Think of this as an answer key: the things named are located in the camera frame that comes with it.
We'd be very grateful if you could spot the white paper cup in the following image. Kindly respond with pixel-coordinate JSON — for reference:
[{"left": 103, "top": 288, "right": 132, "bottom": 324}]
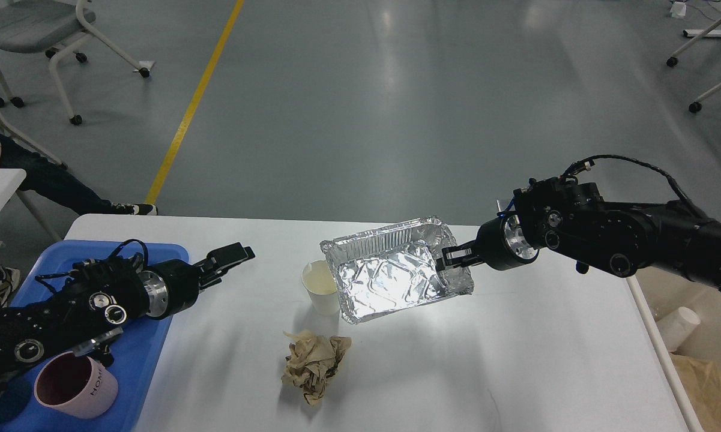
[{"left": 301, "top": 260, "right": 339, "bottom": 316}]

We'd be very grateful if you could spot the blue plastic tray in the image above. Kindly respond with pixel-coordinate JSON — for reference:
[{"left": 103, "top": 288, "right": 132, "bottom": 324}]
[{"left": 0, "top": 240, "right": 170, "bottom": 431}]

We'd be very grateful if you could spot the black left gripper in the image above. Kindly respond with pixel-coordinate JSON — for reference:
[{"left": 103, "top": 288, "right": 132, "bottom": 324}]
[{"left": 141, "top": 242, "right": 256, "bottom": 320}]

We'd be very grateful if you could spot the brown paper in bin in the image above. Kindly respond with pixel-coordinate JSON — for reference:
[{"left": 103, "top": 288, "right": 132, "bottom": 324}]
[{"left": 670, "top": 353, "right": 721, "bottom": 431}]

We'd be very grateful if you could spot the white chair legs right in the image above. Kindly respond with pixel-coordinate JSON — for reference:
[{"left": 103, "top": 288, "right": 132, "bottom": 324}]
[{"left": 666, "top": 0, "right": 721, "bottom": 115}]

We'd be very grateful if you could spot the person in jeans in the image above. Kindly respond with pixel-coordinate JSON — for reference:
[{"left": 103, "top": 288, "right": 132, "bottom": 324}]
[{"left": 0, "top": 134, "right": 159, "bottom": 215}]

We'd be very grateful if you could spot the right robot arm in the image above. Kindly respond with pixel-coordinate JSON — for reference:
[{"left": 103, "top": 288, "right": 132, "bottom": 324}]
[{"left": 435, "top": 155, "right": 721, "bottom": 292}]

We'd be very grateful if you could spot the pink ceramic mug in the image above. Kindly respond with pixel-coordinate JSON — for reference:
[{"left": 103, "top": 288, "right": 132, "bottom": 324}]
[{"left": 33, "top": 351, "right": 119, "bottom": 420}]

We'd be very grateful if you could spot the dark blue mug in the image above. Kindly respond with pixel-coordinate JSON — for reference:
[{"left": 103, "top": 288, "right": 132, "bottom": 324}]
[{"left": 0, "top": 377, "right": 34, "bottom": 424}]

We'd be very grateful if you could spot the aluminium foil container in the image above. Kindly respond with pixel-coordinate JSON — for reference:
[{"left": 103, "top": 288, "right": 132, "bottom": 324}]
[{"left": 320, "top": 216, "right": 474, "bottom": 325}]

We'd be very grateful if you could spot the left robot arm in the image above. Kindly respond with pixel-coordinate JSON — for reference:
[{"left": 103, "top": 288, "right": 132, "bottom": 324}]
[{"left": 0, "top": 243, "right": 255, "bottom": 395}]

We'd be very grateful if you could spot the paper cup in bin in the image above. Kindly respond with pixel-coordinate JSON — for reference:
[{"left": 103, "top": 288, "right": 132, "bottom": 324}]
[{"left": 656, "top": 307, "right": 701, "bottom": 352}]

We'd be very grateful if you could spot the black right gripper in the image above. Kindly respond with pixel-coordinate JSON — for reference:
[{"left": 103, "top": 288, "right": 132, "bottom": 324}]
[{"left": 435, "top": 214, "right": 539, "bottom": 271}]

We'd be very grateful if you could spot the grey office chair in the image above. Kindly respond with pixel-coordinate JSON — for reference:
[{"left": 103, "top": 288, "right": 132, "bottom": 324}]
[{"left": 0, "top": 1, "right": 151, "bottom": 125}]

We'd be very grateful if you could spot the brown paper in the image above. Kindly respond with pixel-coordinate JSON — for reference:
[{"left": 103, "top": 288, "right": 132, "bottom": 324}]
[
  {"left": 281, "top": 330, "right": 352, "bottom": 407},
  {"left": 670, "top": 353, "right": 721, "bottom": 431}
]

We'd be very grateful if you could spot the beige plastic bin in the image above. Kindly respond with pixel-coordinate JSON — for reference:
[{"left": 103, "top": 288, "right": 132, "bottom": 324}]
[{"left": 629, "top": 268, "right": 721, "bottom": 431}]

